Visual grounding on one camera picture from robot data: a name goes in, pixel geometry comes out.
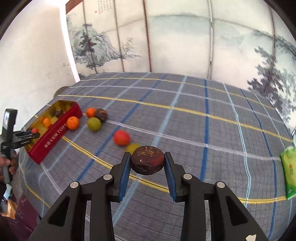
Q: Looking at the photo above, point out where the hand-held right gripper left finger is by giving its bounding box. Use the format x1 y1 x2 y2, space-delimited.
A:
28 152 132 241

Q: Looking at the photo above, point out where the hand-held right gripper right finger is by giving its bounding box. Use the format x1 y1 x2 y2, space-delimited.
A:
164 152 270 241

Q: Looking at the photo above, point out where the yellow-green tomato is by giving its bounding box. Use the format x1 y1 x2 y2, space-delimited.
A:
125 143 141 154

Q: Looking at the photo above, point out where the green tomato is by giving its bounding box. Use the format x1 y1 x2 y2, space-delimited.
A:
87 117 102 132

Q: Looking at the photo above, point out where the person's left hand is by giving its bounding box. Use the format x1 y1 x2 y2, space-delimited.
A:
0 150 17 183

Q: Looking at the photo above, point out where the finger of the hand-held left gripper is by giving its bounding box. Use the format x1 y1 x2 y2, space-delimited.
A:
16 131 40 138
14 137 35 146

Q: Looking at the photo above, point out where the painted landscape folding screen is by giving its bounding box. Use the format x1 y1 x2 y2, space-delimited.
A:
65 0 296 130

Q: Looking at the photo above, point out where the green plastic packet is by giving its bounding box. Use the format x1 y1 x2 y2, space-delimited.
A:
280 146 296 200

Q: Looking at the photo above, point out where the large orange mandarin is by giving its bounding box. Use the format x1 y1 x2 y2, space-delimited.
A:
67 116 80 131

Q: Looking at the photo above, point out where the grey plaid tablecloth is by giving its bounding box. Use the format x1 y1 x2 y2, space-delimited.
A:
17 72 295 241

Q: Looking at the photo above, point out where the dark purple wrinkled passion fruit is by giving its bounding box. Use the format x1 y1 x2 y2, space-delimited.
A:
95 108 109 123

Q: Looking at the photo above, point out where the red tin with gold inside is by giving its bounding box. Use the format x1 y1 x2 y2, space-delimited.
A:
24 100 83 165

